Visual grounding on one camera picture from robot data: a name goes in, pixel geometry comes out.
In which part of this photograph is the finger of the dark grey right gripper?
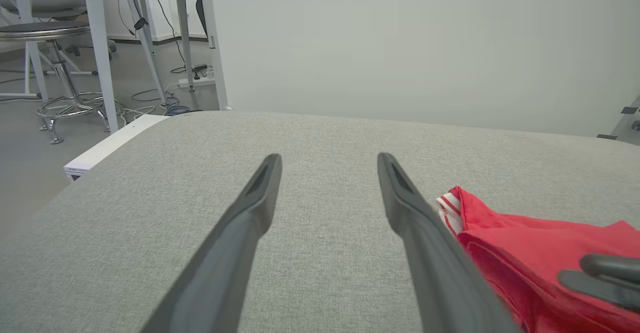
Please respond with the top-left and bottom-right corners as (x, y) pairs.
(557, 269), (640, 310)
(579, 253), (640, 280)

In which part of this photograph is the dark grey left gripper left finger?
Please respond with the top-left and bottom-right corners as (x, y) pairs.
(140, 153), (283, 333)

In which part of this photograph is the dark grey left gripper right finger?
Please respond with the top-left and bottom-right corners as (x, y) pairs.
(376, 152), (523, 333)

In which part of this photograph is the red garment with white trim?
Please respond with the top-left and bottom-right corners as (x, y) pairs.
(435, 185), (640, 333)

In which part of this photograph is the grey fabric sofa cushion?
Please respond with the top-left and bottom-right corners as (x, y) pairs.
(0, 110), (640, 333)

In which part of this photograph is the white sofa base panel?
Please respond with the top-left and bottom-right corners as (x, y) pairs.
(63, 114), (168, 181)

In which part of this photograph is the white power strip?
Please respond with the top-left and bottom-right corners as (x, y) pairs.
(177, 63), (217, 90)

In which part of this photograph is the white desk leg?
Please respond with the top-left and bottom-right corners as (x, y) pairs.
(5, 0), (49, 101)
(81, 0), (119, 134)

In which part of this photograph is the chrome stool with black seat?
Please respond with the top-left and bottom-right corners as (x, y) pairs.
(0, 20), (123, 145)

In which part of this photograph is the grey metal frame with brackets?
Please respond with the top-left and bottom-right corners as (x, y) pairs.
(596, 95), (640, 146)

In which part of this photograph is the blue floor cable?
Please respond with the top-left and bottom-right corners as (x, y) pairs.
(164, 97), (192, 117)

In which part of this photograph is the white floor cable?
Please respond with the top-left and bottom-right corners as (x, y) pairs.
(119, 104), (157, 125)

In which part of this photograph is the white partition edge post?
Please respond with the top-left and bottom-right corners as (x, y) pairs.
(197, 0), (231, 111)

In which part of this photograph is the grey slanted frame leg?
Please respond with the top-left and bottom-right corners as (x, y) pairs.
(117, 0), (169, 106)

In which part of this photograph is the grey upright frame leg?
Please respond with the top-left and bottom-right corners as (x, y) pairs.
(172, 0), (196, 92)

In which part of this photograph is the black hanging cable with adapter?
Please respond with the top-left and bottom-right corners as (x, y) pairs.
(107, 0), (149, 37)

